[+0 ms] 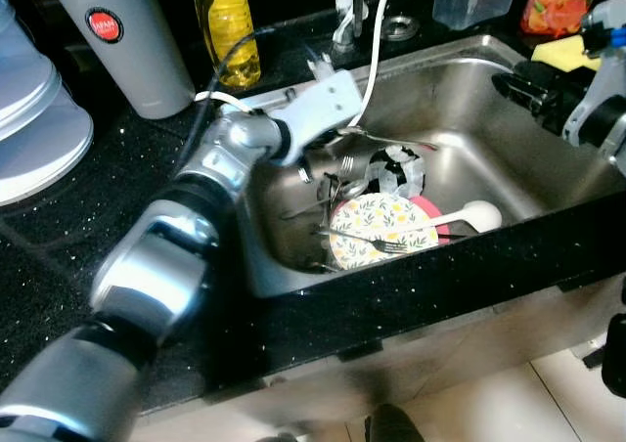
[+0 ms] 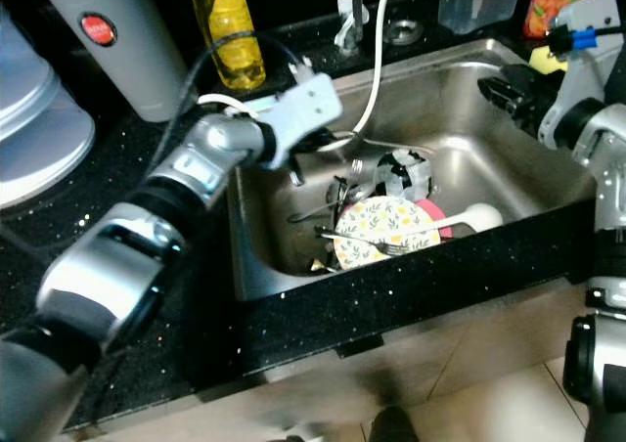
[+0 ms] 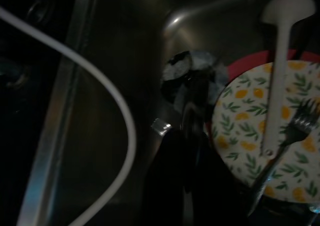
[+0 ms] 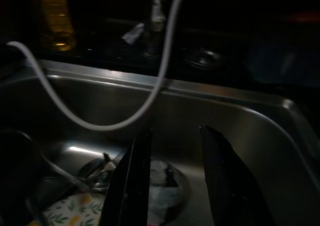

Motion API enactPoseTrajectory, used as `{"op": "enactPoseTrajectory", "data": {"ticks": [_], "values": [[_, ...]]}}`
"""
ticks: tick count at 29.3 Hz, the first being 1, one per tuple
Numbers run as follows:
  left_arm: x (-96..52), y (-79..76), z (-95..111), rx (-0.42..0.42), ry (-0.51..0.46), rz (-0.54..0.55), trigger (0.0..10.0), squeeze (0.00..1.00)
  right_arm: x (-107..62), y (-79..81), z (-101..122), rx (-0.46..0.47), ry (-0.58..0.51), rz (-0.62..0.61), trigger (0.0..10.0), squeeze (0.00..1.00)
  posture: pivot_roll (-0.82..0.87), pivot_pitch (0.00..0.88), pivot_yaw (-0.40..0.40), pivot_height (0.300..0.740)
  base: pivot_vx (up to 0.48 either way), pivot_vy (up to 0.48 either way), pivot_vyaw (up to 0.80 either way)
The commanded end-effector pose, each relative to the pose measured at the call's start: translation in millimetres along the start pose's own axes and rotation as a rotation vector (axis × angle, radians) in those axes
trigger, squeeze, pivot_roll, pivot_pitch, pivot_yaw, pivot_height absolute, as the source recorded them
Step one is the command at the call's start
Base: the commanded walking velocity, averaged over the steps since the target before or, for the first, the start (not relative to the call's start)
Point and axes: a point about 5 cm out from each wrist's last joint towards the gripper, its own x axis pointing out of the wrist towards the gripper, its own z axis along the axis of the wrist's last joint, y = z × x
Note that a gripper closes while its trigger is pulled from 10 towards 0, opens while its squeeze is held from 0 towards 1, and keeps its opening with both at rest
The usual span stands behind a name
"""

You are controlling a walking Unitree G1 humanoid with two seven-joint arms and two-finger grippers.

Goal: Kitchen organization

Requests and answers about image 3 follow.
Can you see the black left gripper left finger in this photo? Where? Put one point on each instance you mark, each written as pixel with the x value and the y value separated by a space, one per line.
pixel 170 181

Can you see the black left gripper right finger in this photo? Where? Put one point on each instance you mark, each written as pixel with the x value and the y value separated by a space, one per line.
pixel 220 198

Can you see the lemon print round plate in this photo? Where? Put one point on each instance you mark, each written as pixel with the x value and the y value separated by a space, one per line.
pixel 245 116

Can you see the silver fork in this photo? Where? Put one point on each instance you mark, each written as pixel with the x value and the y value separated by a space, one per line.
pixel 297 131

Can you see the stainless steel sink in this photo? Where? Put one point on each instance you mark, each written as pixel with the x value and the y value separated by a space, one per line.
pixel 125 48

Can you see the pink red plate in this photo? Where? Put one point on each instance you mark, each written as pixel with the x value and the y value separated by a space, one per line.
pixel 250 59

